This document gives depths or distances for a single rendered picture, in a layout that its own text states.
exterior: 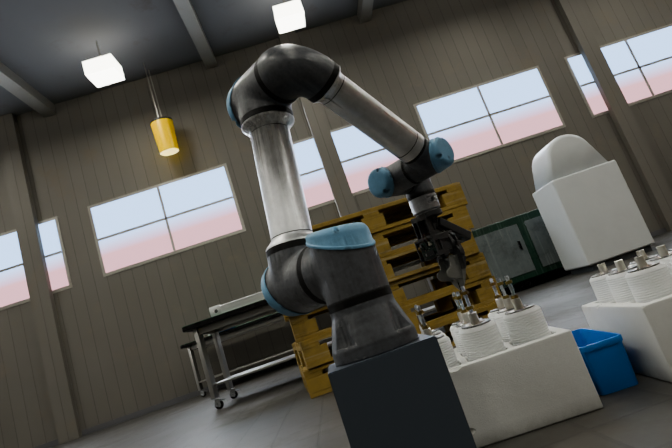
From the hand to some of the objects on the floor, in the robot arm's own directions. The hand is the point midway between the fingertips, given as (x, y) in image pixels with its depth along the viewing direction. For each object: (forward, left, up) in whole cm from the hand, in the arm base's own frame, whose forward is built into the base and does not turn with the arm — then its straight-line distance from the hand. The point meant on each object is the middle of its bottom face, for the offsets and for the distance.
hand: (461, 284), depth 136 cm
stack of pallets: (+245, -4, -36) cm, 248 cm away
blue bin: (+12, -29, -36) cm, 47 cm away
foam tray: (+12, -1, -36) cm, 37 cm away
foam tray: (+4, -55, -36) cm, 66 cm away
